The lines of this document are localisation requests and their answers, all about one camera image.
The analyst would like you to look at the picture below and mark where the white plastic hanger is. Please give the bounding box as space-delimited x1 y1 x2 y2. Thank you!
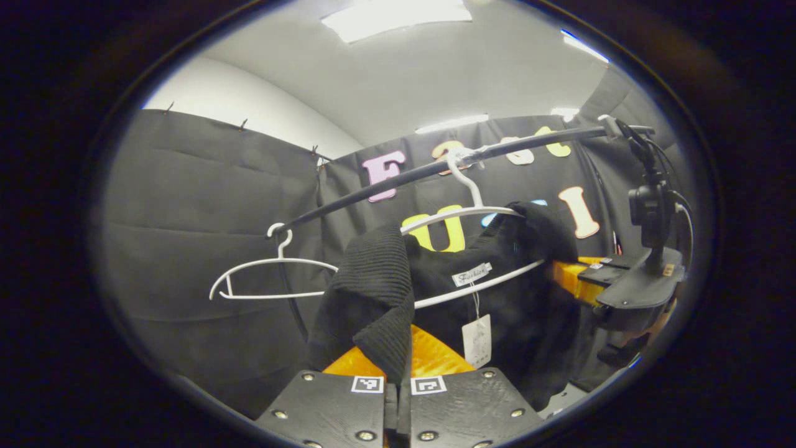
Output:
210 223 340 302
400 148 547 310

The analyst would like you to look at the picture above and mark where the black clothes rack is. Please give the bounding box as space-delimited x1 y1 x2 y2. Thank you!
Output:
269 126 609 343

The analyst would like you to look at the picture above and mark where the black backdrop cloth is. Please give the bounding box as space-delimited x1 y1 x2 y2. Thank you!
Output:
103 65 685 418

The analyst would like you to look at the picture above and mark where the black knit cardigan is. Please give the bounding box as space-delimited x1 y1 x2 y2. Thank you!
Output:
308 200 582 411

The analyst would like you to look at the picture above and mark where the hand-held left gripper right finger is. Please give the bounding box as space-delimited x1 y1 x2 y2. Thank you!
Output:
398 324 545 448

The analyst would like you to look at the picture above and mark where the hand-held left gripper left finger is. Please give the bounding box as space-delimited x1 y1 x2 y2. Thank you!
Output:
254 344 399 448

